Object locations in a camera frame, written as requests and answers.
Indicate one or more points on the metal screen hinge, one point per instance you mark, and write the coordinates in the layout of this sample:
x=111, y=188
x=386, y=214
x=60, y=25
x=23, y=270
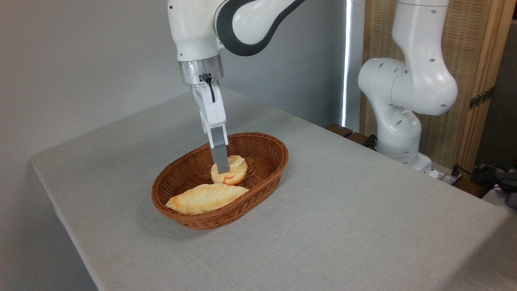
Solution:
x=480, y=98

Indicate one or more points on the round bread roll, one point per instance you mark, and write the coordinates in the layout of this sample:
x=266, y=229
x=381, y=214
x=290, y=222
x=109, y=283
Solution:
x=237, y=169

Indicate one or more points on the long braided bread loaf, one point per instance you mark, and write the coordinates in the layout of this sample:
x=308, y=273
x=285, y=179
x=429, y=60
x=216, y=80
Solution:
x=204, y=198

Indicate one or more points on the brown wicker basket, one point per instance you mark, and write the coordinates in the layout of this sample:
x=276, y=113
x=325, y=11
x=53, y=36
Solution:
x=262, y=161

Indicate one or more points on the dark brown wooden board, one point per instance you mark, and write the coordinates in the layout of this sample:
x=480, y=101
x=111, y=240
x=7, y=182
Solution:
x=343, y=131

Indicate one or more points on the grey tablecloth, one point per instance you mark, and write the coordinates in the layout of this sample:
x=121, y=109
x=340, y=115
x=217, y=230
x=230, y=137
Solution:
x=343, y=226

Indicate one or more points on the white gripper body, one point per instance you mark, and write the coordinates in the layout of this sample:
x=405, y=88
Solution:
x=212, y=107

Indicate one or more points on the wooden rattan folding screen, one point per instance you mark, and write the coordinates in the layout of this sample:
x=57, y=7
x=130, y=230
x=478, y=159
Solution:
x=476, y=48

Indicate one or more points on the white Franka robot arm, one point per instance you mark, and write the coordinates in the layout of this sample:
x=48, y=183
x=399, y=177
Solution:
x=410, y=85

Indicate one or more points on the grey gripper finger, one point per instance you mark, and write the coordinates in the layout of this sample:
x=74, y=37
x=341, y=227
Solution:
x=220, y=153

